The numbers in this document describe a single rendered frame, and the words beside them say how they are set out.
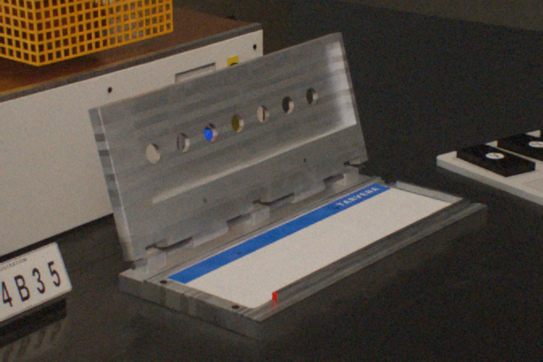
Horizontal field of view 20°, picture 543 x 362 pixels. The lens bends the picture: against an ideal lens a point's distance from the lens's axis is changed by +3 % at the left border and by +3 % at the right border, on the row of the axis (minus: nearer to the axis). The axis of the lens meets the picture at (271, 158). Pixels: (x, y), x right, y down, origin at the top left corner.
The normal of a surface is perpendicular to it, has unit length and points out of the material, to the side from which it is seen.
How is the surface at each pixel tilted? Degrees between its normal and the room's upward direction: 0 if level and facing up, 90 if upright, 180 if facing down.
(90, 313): 0
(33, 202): 90
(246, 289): 0
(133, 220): 74
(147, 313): 0
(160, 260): 90
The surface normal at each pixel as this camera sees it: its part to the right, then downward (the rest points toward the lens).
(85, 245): 0.00, -0.95
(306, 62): 0.74, -0.07
